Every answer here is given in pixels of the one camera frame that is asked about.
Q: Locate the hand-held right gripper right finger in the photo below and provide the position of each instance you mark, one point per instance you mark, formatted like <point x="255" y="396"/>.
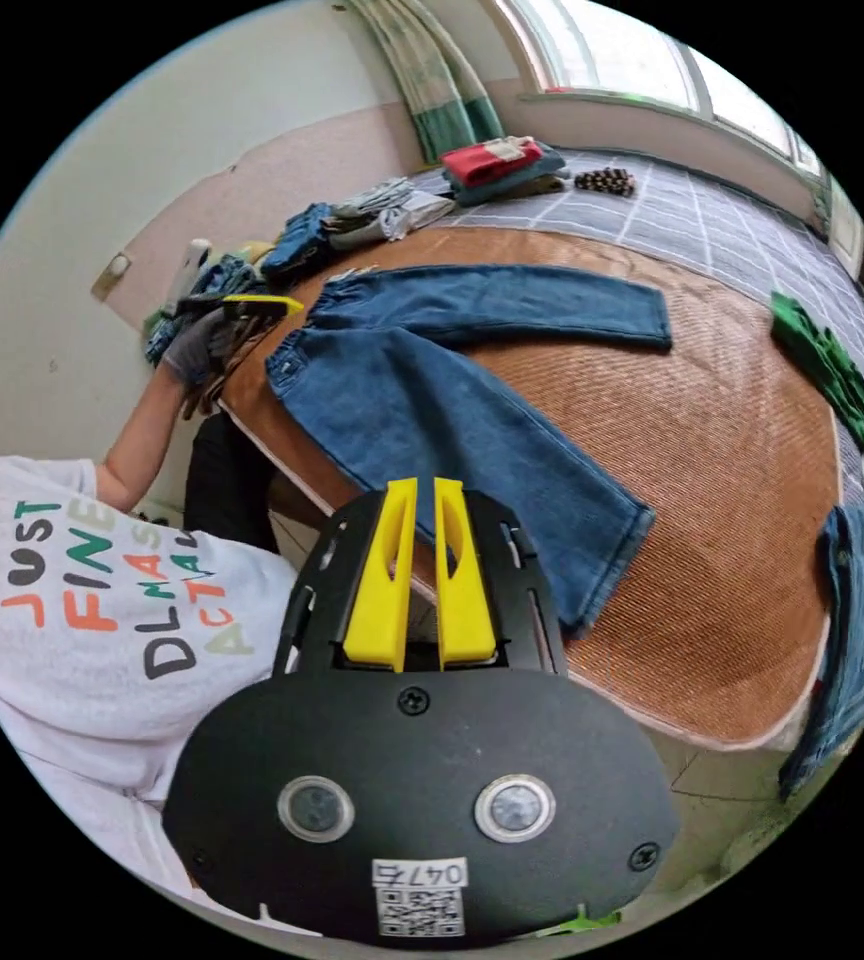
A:
<point x="466" y="607"/>

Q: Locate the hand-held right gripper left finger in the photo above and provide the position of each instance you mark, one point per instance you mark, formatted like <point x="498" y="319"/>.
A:
<point x="376" y="600"/>

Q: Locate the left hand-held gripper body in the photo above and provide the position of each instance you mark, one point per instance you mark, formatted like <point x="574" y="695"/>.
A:
<point x="199" y="306"/>

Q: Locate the person's left forearm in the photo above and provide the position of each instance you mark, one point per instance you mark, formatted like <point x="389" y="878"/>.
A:
<point x="143" y="442"/>

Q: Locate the pile of denim clothes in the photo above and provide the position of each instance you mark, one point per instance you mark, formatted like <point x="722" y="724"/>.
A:
<point x="293" y="240"/>

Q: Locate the blue denim trousers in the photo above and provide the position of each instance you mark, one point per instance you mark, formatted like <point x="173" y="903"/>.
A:
<point x="417" y="405"/>

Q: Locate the light blue denim garment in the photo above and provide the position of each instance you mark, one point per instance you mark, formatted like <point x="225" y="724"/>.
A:
<point x="859" y="622"/>

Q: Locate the person's left hand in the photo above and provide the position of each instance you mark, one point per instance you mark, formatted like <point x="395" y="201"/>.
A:
<point x="196" y="349"/>

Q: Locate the pile of grey clothes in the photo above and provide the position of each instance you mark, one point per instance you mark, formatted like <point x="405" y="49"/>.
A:
<point x="383" y="214"/>

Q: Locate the pile of red and blue clothes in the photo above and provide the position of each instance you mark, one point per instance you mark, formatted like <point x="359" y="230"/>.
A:
<point x="499" y="169"/>

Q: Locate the green and beige curtain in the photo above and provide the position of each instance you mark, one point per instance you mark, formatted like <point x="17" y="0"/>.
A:
<point x="439" y="82"/>

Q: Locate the person's body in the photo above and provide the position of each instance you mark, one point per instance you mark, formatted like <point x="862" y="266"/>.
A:
<point x="64" y="675"/>

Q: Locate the brown striped garment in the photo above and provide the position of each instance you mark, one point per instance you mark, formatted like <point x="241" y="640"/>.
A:
<point x="606" y="182"/>

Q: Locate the green garment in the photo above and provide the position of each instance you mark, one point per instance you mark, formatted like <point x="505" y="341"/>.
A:
<point x="822" y="360"/>

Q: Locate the window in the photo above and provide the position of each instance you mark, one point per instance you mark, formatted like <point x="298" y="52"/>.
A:
<point x="627" y="52"/>

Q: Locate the beige wall socket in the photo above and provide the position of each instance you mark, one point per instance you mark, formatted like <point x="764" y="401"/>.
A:
<point x="113" y="274"/>

